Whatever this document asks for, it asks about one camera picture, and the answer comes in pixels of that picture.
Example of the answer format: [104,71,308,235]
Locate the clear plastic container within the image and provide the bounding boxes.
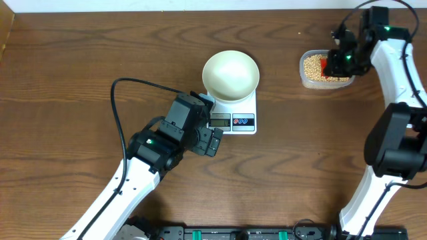
[300,50,355,90]

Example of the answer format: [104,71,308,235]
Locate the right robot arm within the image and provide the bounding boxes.
[323,5,426,239]

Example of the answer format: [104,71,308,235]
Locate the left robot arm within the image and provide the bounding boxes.
[63,92,223,239]

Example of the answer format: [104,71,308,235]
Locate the white digital kitchen scale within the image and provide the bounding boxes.
[207,91,257,135]

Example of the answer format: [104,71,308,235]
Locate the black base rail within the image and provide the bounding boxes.
[123,225,410,240]

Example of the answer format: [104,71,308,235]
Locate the red plastic measuring scoop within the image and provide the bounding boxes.
[320,58,328,78]

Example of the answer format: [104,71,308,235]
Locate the white round bowl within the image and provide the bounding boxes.
[201,50,260,103]

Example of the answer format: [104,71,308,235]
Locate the soybeans in container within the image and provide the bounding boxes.
[303,54,350,82]

